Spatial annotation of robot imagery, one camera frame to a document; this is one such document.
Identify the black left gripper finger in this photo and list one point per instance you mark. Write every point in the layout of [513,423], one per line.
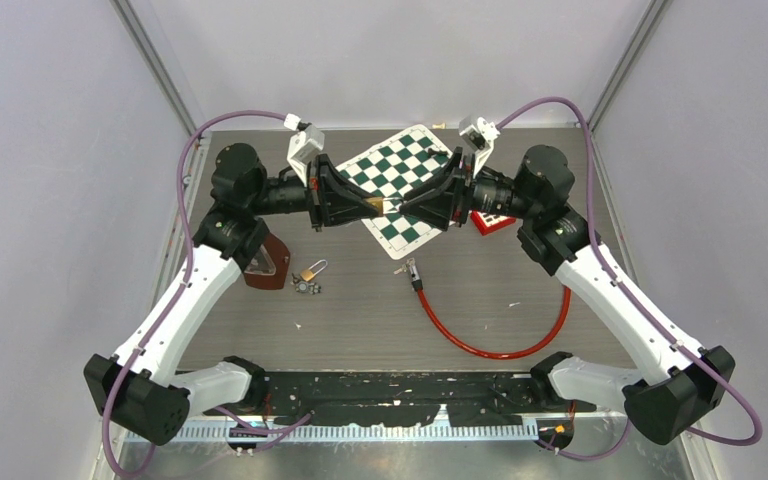
[332,182]
[341,212]

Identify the green white chess mat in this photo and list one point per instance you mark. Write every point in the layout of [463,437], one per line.
[392,168]

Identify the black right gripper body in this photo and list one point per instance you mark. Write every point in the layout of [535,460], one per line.
[465,199]

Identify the left aluminium frame post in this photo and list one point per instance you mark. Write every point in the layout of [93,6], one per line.
[143,25]

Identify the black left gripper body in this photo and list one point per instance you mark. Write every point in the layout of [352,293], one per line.
[317,205]

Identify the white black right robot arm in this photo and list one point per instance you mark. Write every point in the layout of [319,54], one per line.
[670,386]

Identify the brass padlock with long shackle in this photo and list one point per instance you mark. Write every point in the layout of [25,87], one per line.
[385,205]

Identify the red cable lock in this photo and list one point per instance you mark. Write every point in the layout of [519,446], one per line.
[484,326]

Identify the red white grid block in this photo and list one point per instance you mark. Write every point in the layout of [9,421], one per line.
[489,223]

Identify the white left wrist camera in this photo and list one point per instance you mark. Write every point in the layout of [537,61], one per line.
[306,141]

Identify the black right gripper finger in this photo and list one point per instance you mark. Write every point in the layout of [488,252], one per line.
[436,211]
[443,189]

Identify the aluminium corner frame post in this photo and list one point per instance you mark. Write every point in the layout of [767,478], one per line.
[645,29]

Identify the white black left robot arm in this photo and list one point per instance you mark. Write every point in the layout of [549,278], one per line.
[138,387]

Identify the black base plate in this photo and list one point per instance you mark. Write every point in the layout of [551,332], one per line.
[400,399]

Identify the black chess piece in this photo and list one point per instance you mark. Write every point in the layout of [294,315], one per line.
[434,152]

